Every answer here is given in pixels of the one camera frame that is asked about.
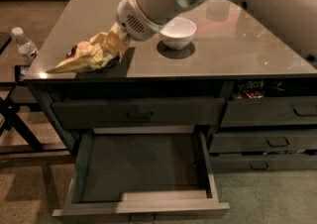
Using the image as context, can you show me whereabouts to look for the clear plastic water bottle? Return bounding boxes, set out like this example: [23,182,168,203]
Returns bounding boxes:
[11,27,38,64]

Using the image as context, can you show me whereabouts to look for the grey middle right drawer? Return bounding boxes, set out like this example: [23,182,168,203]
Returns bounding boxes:
[209,129,317,153]

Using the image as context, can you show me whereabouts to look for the snack packets in drawer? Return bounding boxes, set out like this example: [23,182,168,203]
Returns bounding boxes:
[234,79,285,99]

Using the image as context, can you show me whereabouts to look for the white ceramic bowl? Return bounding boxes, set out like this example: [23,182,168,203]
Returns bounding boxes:
[158,17,196,50]

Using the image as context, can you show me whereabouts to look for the black side table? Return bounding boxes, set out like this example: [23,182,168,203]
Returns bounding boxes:
[0,31,68,155]

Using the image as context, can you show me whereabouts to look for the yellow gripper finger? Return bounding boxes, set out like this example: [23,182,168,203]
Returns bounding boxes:
[103,23,131,54]

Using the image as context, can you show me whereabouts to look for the grey top left drawer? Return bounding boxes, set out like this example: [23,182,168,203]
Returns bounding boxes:
[52,96,225,129]

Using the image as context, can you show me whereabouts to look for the grey top right drawer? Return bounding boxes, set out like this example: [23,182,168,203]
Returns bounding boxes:
[221,96,317,128]

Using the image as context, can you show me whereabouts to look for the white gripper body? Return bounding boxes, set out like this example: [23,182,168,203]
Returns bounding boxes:
[117,0,162,42]

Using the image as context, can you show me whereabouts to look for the brown sea salt chip bag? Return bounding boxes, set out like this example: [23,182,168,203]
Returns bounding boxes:
[48,32,124,73]

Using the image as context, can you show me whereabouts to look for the open grey middle drawer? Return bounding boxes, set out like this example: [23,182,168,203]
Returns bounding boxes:
[53,132,230,224]

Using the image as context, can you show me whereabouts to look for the dark grey cabinet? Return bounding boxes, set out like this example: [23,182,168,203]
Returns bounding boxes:
[23,0,317,224]

